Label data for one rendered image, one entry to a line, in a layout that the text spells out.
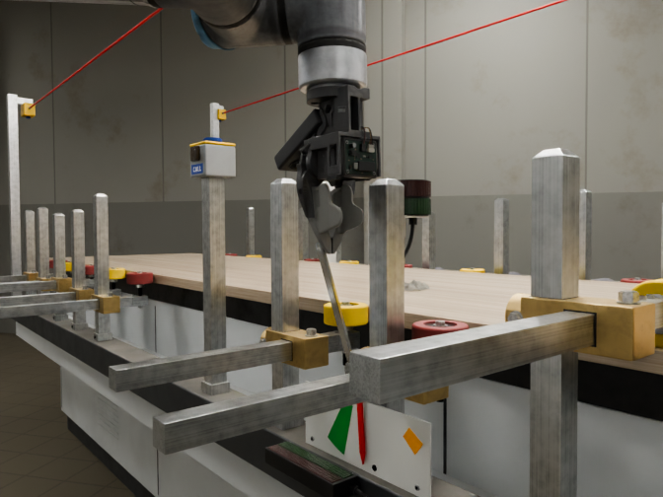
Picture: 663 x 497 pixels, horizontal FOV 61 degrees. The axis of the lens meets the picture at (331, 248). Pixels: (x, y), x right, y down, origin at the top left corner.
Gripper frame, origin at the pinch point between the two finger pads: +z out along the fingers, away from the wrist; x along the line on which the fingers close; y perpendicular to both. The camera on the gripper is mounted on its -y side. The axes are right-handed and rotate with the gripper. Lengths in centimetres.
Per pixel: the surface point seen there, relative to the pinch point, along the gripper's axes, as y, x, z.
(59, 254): -170, 6, 3
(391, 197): 5.3, 7.1, -6.1
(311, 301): -33.6, 22.1, 12.1
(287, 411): 8.6, -12.9, 18.1
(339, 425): -4.6, 5.3, 27.0
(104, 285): -120, 7, 12
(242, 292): -61, 22, 12
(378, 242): 3.5, 6.2, -0.2
